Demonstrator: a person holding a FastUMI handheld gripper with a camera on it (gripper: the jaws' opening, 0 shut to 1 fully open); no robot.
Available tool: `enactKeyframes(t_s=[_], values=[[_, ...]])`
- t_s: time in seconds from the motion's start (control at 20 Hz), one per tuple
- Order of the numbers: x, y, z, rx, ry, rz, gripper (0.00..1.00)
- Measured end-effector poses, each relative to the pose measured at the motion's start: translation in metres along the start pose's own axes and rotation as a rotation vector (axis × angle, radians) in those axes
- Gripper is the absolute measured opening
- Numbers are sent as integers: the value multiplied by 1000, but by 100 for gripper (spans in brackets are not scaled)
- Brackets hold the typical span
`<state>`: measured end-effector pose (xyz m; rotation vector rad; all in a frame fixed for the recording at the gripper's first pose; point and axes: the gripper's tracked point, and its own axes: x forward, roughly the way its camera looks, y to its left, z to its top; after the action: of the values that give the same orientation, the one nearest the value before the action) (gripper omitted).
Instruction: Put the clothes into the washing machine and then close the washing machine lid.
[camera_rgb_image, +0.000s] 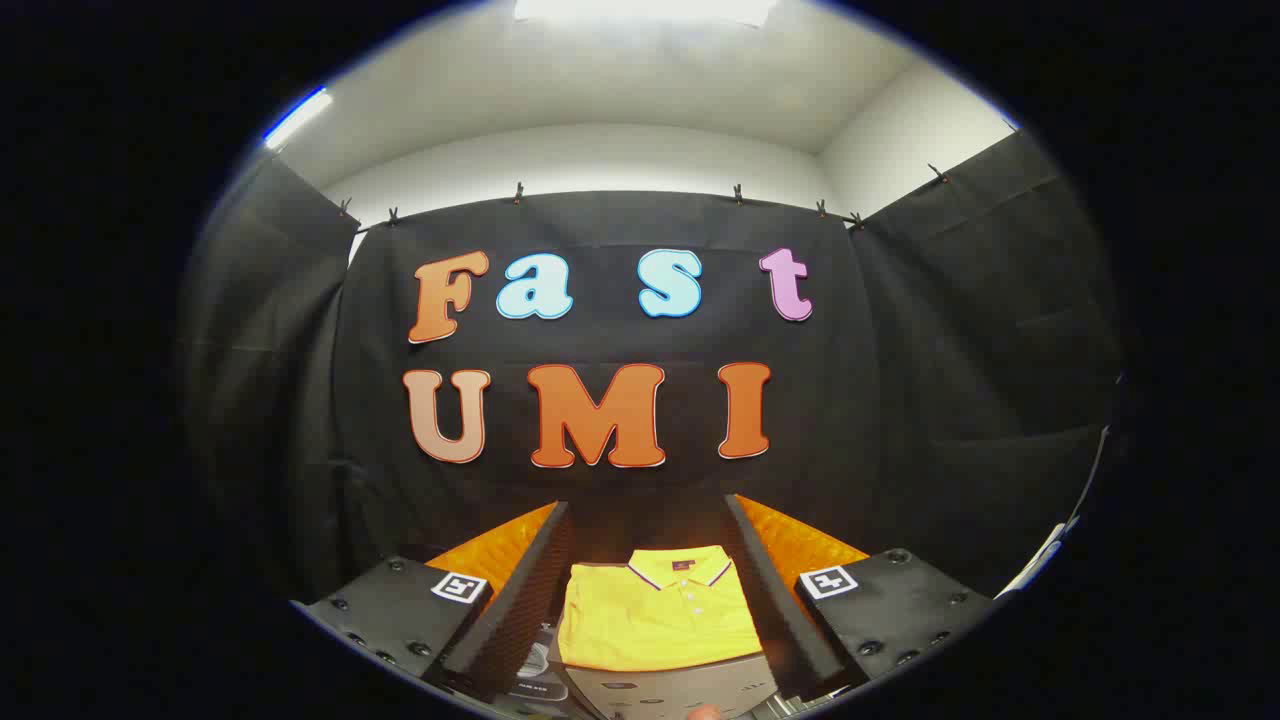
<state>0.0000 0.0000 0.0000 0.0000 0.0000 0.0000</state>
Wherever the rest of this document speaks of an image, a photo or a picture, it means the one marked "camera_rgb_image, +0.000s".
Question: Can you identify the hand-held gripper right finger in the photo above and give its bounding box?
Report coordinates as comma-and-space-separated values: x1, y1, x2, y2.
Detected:
725, 493, 996, 701

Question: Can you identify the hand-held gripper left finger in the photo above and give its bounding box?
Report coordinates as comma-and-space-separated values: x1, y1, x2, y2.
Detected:
290, 500, 576, 706

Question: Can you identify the yellow polo shirt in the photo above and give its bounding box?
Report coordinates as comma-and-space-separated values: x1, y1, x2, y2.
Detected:
557, 546, 766, 673

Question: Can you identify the row of black cloth clips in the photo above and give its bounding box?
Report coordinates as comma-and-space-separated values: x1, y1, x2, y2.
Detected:
338, 163, 951, 229

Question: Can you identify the strip light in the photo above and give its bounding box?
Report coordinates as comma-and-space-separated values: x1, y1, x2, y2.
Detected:
264, 87, 334, 150

